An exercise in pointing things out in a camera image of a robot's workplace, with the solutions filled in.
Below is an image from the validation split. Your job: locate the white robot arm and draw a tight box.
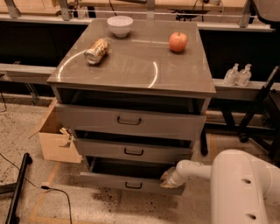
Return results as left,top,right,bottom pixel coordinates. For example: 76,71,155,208
161,150,280,224

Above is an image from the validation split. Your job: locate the black floor cable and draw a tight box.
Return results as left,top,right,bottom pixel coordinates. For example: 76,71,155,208
0,152,74,224

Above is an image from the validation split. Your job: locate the grey drawer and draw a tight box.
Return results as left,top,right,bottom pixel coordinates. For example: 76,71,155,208
80,156,185,195
55,103,206,141
73,138,193,164

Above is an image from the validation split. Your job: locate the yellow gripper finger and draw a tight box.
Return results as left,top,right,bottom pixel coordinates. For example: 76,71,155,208
160,171,174,188

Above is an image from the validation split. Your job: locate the right clear sanitizer bottle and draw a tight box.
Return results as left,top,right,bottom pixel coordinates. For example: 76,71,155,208
235,64,251,86

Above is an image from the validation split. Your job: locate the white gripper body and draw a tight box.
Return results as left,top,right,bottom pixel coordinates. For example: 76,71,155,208
167,167,185,187

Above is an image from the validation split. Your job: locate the clear sanitizer bottle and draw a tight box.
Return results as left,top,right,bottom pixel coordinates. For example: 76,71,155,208
224,63,239,86
235,64,251,86

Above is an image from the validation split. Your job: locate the white ceramic bowl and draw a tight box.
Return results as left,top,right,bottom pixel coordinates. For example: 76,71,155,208
107,16,134,38

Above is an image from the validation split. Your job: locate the grey drawer cabinet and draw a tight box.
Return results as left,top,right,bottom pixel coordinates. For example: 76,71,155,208
46,18,217,176

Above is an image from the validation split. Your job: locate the grey middle drawer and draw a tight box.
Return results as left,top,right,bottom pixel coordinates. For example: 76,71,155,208
73,138,193,164

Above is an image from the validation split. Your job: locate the grey bottom drawer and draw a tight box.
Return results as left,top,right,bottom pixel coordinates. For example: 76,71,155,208
80,156,185,195

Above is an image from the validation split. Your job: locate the left clear sanitizer bottle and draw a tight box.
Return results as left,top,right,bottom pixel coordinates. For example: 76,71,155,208
224,63,239,86

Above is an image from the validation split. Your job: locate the grey top drawer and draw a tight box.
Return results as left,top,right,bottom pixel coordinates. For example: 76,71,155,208
55,103,206,141

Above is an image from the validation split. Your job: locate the black floor stand leg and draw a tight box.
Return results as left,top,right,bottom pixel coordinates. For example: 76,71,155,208
0,153,32,224

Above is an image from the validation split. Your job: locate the red apple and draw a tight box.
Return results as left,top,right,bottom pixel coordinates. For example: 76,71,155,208
169,31,188,53

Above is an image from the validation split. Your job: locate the black office chair base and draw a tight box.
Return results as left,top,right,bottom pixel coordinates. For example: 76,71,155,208
237,65,280,161

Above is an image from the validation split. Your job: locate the golden soda can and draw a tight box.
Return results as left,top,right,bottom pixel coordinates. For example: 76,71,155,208
84,38,109,65

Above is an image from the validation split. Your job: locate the black table leg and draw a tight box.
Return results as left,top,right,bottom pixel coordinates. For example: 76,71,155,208
200,129,208,156

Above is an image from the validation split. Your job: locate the cardboard box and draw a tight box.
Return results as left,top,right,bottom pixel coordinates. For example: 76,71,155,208
31,99,82,164

